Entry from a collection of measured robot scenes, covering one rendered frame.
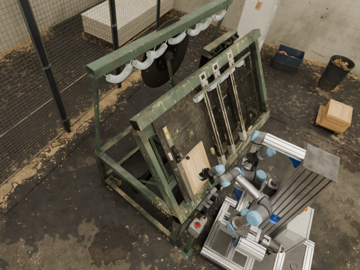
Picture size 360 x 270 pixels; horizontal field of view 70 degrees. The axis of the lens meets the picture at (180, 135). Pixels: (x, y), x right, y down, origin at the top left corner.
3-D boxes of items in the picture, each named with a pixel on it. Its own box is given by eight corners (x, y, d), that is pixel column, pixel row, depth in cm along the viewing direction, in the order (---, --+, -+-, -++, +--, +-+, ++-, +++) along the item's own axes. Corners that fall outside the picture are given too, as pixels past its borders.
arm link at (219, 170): (222, 174, 216) (217, 166, 216) (214, 178, 224) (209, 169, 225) (227, 171, 220) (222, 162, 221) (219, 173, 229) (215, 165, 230)
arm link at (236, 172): (280, 204, 202) (237, 163, 228) (271, 212, 198) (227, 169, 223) (276, 211, 211) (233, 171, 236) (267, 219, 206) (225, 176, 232)
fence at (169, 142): (189, 199, 283) (192, 200, 281) (159, 128, 236) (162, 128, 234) (192, 196, 286) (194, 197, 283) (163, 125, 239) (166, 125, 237)
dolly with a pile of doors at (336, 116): (338, 138, 492) (352, 124, 461) (311, 127, 504) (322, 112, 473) (342, 119, 529) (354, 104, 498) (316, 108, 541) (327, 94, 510)
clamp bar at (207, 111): (218, 165, 316) (235, 169, 300) (190, 75, 257) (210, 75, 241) (222, 159, 321) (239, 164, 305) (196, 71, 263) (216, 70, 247)
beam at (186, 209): (174, 221, 279) (181, 225, 272) (170, 214, 273) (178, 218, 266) (263, 115, 401) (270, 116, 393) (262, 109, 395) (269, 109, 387)
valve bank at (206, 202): (202, 224, 299) (205, 216, 281) (192, 216, 304) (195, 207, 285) (224, 194, 327) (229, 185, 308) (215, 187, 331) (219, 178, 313)
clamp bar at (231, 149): (227, 154, 329) (244, 157, 312) (203, 66, 270) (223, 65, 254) (232, 149, 334) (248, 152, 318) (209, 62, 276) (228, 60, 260)
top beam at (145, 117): (133, 129, 215) (141, 131, 209) (128, 119, 210) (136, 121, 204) (254, 37, 336) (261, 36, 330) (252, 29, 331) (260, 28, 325)
